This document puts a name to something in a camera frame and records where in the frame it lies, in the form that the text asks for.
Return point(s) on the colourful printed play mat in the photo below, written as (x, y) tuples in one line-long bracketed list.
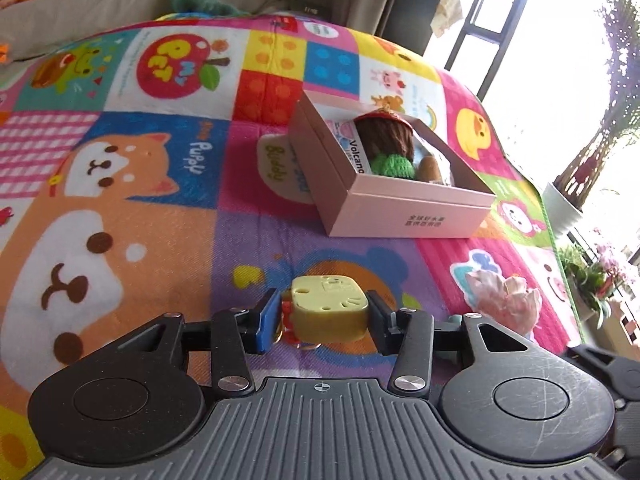
[(150, 185)]

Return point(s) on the crochet doll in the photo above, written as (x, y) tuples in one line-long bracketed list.
[(387, 142)]

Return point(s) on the bread packet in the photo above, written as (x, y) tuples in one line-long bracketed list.
[(431, 169)]

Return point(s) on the green cloth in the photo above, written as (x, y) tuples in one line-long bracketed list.
[(205, 4)]

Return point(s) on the hanging pale cloth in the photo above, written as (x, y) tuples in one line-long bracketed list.
[(447, 10)]

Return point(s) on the pink cardboard box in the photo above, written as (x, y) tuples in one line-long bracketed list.
[(400, 210)]

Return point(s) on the black window frame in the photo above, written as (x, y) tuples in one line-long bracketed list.
[(500, 30)]

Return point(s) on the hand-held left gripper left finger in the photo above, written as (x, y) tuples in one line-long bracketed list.
[(267, 320)]

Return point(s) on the pink printed packet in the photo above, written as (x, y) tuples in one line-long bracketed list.
[(352, 147)]

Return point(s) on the pink flowering potted plant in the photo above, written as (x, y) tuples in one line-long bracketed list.
[(595, 272)]

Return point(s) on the pink white cloth bundle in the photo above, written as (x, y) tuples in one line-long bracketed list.
[(505, 300)]

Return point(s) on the tall plant in white pot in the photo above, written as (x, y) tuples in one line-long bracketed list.
[(600, 135)]

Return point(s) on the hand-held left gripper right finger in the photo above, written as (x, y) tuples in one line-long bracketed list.
[(380, 322)]

